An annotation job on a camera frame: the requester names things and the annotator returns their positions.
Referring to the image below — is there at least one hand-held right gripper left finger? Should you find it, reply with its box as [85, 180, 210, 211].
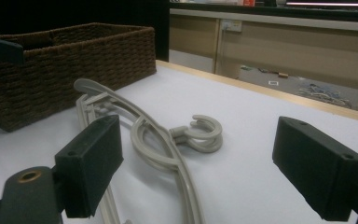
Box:
[54, 114, 125, 218]

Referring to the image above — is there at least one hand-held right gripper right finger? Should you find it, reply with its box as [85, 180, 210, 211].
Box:
[271, 115, 358, 222]

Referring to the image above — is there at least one grey plastic clothes hanger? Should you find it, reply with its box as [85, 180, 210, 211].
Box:
[73, 77, 224, 224]
[75, 92, 224, 224]

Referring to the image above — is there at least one brown wicker basket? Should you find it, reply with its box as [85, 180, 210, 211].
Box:
[0, 21, 158, 133]

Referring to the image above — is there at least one white table cover sheet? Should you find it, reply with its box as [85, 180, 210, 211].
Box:
[0, 64, 358, 224]

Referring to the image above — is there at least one beige wooden cabinet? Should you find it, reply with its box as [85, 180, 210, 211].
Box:
[169, 8, 358, 115]

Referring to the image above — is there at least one white wall socket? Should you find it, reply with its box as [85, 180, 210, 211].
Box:
[220, 19, 243, 33]

